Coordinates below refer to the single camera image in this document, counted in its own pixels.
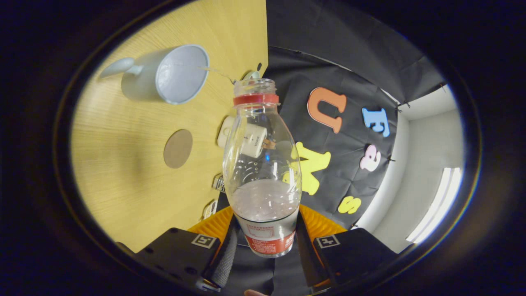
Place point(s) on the pale green plate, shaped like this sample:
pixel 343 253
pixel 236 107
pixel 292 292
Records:
pixel 254 74

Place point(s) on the black backdrop cloth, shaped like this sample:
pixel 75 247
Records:
pixel 349 53

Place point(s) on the round brown coaster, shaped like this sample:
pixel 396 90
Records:
pixel 178 149

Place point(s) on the clear plastic juice bottle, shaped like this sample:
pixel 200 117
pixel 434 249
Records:
pixel 265 201

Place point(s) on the toasted bread slice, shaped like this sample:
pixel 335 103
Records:
pixel 269 144

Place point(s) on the wooden table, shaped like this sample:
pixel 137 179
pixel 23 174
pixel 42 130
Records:
pixel 115 172

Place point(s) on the long ceiling light panel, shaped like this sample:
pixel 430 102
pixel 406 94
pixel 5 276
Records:
pixel 435 205

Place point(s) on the white toaster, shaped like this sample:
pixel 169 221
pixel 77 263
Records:
pixel 224 131

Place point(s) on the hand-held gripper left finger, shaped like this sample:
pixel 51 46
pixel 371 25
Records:
pixel 226 259

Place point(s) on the white divided condiment dish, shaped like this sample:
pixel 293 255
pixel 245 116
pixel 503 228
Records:
pixel 210 209

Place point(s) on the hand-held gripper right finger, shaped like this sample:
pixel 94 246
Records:
pixel 306 255

